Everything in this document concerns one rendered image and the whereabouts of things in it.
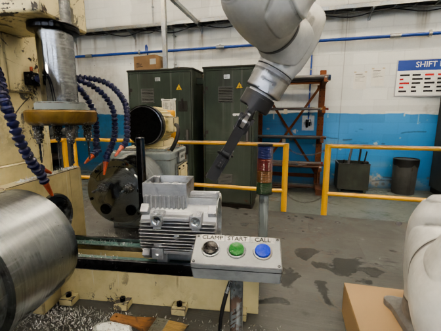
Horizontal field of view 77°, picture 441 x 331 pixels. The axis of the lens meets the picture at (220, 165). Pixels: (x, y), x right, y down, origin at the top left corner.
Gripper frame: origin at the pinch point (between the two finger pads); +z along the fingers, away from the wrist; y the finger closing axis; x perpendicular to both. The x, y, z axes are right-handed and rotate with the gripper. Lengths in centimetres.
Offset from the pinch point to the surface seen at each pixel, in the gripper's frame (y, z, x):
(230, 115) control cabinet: -309, 2, -26
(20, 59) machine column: -14, 6, -69
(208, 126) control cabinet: -313, 30, -46
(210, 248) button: 18.9, 10.2, 7.0
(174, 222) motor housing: 2.6, 17.7, -2.3
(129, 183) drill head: -25.5, 28.2, -25.1
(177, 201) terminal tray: -0.5, 13.8, -4.6
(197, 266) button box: 20.8, 13.9, 6.6
